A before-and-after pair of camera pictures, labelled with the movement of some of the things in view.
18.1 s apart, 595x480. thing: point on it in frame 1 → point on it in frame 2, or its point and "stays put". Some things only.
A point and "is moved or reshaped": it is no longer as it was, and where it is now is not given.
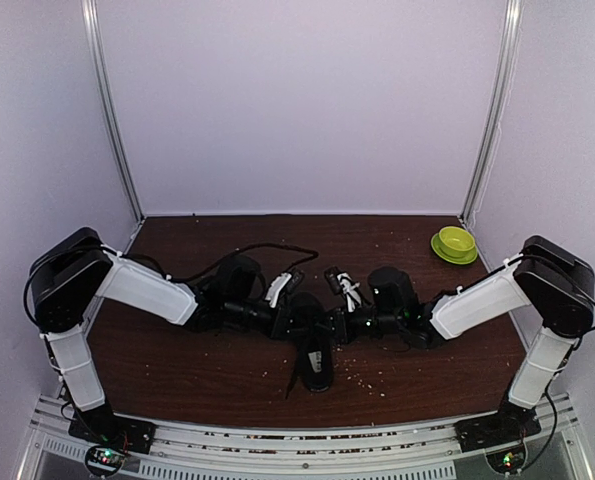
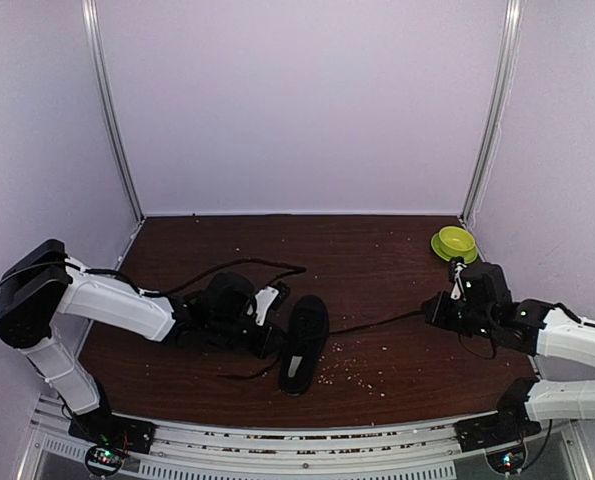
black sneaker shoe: [311, 323] is moved or reshaped
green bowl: [454, 244] stays put
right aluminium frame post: [500, 101] stays put
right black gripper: [348, 331] → [438, 315]
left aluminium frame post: [109, 108] stays put
